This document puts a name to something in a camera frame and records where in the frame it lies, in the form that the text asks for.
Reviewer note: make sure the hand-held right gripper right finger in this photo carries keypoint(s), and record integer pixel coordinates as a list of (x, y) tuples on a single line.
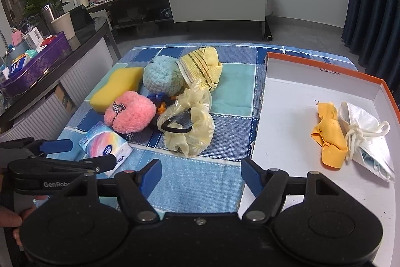
[(252, 179)]

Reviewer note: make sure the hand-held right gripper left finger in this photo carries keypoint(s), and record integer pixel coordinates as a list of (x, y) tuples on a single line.
[(153, 174)]

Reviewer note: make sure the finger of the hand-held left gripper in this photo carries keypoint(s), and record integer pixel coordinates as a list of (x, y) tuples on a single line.
[(56, 146), (103, 163)]

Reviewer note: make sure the rainbow tissue pack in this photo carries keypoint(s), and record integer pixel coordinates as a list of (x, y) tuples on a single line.
[(100, 142)]

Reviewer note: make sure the pink fluffy plush toy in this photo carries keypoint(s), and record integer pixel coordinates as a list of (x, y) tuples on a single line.
[(131, 112)]

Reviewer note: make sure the yellow sheer scrunchie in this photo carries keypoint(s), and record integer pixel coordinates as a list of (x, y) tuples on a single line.
[(200, 126)]

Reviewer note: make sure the white box with orange rim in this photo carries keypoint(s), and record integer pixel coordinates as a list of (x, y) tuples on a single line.
[(290, 117)]

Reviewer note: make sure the small blue orange toy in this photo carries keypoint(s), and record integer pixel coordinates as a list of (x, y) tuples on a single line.
[(155, 97)]

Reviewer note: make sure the yellow sponge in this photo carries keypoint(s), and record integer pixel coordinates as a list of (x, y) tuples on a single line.
[(115, 85)]

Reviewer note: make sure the teal fluffy knit ball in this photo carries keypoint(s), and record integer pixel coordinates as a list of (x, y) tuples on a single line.
[(162, 74)]

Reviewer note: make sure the yellow striped towel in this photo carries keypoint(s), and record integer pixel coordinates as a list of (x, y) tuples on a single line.
[(206, 62)]

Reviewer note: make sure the person's left hand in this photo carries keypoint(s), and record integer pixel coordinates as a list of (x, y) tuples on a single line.
[(7, 217)]

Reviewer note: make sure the purple tin box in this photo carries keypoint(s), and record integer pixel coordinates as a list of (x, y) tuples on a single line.
[(40, 63)]

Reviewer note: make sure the blue packet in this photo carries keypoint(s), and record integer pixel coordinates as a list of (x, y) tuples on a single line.
[(18, 66)]

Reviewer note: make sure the orange yellow cloth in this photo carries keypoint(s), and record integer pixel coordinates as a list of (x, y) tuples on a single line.
[(331, 135)]

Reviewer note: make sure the blue checkered blanket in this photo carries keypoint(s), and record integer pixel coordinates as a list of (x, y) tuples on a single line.
[(231, 88)]

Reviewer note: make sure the green tissue pack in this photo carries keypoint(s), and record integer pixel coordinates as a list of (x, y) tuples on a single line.
[(31, 56)]

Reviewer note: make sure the red white box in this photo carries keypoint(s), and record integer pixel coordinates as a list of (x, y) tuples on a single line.
[(48, 43)]

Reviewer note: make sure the white carton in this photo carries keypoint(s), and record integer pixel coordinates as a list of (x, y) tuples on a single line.
[(32, 37)]

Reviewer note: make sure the black round table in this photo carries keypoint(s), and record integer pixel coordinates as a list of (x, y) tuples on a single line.
[(87, 38)]

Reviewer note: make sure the pink box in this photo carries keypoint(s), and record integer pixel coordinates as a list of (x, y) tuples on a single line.
[(18, 38)]

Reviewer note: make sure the white paper cup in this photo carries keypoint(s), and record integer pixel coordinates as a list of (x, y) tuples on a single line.
[(64, 26)]

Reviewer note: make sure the white face mask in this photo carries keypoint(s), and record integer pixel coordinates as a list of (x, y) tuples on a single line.
[(362, 117)]

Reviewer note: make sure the steel tumbler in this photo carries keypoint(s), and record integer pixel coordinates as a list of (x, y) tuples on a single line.
[(50, 15)]

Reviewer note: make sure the black stand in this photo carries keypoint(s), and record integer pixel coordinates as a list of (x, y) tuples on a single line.
[(81, 16)]

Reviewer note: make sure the black roll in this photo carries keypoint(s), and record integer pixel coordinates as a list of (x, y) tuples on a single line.
[(269, 31)]

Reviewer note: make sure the white television cabinet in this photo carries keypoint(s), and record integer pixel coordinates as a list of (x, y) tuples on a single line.
[(215, 4)]

